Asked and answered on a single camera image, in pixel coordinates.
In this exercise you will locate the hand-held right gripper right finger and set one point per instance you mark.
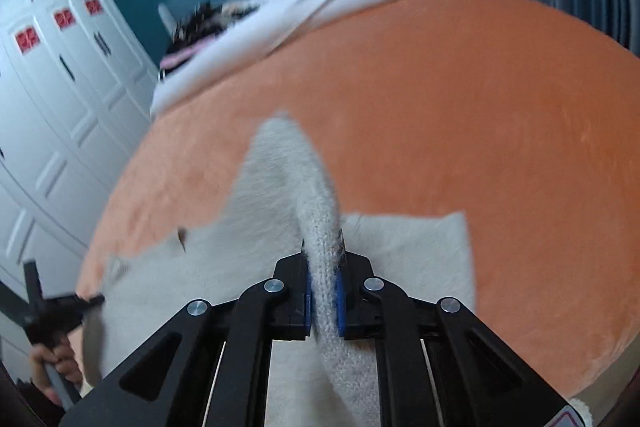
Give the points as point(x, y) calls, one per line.
point(342, 304)

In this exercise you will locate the white wardrobe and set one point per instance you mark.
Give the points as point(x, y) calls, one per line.
point(55, 97)

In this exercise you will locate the person's left hand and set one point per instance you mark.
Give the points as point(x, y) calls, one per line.
point(60, 364)

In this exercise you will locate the orange blanket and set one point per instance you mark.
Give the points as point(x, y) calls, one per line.
point(425, 117)

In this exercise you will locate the white bed sheet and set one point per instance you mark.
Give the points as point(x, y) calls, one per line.
point(280, 24)

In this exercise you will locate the black and pink clothing pile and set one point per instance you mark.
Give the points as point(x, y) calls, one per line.
point(200, 27)

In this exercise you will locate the white fuzzy sweater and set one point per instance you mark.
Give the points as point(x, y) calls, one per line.
point(280, 207)

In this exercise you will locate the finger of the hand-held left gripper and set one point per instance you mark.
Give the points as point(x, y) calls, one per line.
point(89, 299)

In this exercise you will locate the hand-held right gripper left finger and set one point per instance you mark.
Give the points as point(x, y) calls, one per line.
point(307, 302)

